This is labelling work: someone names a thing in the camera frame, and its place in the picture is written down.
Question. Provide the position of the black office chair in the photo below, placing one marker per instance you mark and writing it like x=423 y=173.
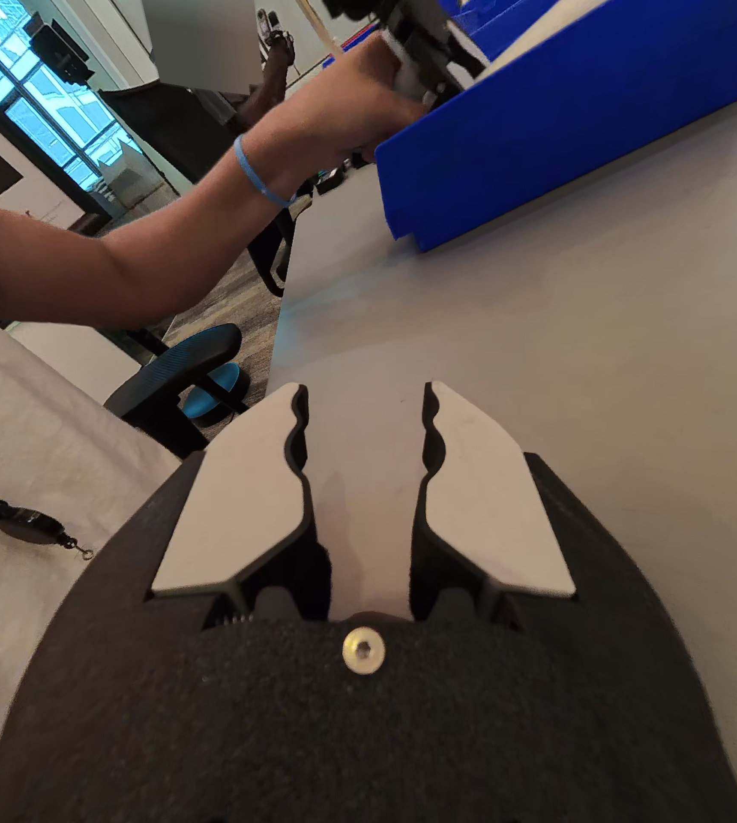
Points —
x=272 y=257

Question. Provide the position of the black charger with display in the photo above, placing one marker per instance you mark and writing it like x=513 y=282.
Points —
x=328 y=181

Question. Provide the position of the person's light clothing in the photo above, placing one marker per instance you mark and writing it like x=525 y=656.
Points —
x=34 y=418

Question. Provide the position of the person's left forearm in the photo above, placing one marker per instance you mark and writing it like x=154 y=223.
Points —
x=118 y=270

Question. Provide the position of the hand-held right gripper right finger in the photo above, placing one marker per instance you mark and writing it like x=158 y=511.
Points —
x=497 y=508

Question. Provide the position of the person's left hand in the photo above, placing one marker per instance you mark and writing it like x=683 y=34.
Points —
x=343 y=109

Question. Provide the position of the blue plastic bin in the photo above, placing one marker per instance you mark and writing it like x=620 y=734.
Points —
x=568 y=141

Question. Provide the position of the blue chair seat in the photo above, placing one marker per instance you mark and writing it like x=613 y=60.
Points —
x=182 y=360

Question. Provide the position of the blue wristband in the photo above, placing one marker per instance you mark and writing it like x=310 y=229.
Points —
x=249 y=170

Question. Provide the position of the black mounted camera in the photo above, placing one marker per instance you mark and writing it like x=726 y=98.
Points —
x=60 y=48

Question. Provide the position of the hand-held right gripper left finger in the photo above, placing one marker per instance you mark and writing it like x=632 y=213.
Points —
x=240 y=508

